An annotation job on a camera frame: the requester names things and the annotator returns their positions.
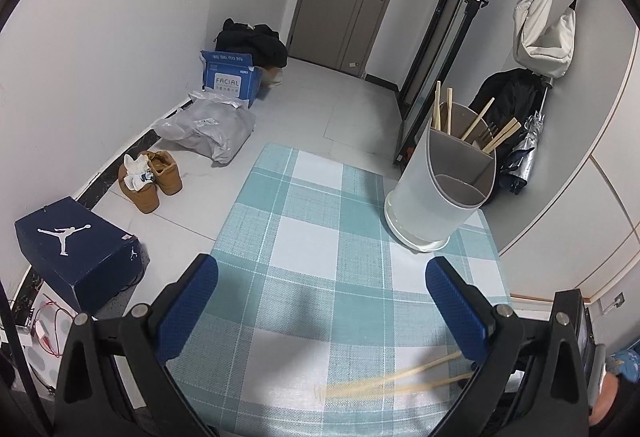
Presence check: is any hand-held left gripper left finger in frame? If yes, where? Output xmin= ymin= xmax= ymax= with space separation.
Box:
xmin=52 ymin=253 xmax=219 ymax=437

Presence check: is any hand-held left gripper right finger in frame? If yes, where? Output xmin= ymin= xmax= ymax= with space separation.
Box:
xmin=425 ymin=257 xmax=596 ymax=437

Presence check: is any single wooden chopstick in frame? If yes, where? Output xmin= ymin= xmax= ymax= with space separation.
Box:
xmin=314 ymin=371 xmax=475 ymax=400

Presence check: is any wooden chopsticks pair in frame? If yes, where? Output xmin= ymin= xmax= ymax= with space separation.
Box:
xmin=320 ymin=351 xmax=463 ymax=395

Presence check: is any white utensil holder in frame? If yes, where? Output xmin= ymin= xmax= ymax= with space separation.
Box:
xmin=384 ymin=101 xmax=497 ymax=253

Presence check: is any bunch of wooden chopsticks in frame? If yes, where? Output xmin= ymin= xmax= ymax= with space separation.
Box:
xmin=432 ymin=80 xmax=521 ymax=155

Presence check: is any person's right hand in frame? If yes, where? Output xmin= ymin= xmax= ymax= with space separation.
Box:
xmin=589 ymin=374 xmax=623 ymax=425

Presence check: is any blue patterned cloth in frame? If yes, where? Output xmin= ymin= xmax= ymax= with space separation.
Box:
xmin=607 ymin=349 xmax=640 ymax=379

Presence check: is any brown boot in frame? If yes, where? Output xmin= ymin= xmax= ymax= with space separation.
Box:
xmin=118 ymin=160 xmax=161 ymax=215
xmin=145 ymin=150 xmax=184 ymax=196

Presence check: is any navy shoe box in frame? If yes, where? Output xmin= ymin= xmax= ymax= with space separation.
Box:
xmin=14 ymin=196 xmax=150 ymax=315

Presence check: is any teal checked tablecloth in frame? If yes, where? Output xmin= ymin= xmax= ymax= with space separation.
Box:
xmin=167 ymin=142 xmax=513 ymax=437

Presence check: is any white sock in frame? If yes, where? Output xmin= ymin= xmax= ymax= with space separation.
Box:
xmin=123 ymin=154 xmax=156 ymax=192

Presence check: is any white dotted sheet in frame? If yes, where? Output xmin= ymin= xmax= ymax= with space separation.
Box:
xmin=10 ymin=284 xmax=76 ymax=390

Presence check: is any silver folded umbrella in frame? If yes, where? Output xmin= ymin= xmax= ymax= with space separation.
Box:
xmin=500 ymin=77 xmax=554 ymax=194

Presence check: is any grey plastic bag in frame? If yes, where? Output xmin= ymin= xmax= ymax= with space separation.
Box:
xmin=154 ymin=90 xmax=257 ymax=165

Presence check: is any black jacket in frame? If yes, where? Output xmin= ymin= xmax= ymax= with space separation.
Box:
xmin=465 ymin=68 xmax=548 ymax=205

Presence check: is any blue cardboard box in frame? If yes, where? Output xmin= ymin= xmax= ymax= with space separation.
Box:
xmin=201 ymin=50 xmax=264 ymax=109

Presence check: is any black framed glass door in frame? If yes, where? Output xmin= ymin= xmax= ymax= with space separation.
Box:
xmin=395 ymin=0 xmax=501 ymax=168

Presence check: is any black clothes pile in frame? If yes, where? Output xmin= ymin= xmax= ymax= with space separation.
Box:
xmin=215 ymin=18 xmax=288 ymax=70

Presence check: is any white hanging bag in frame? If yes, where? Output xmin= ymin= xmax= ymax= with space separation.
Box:
xmin=512 ymin=0 xmax=587 ymax=79

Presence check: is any red wire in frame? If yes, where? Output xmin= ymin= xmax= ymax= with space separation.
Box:
xmin=40 ymin=298 xmax=77 ymax=359

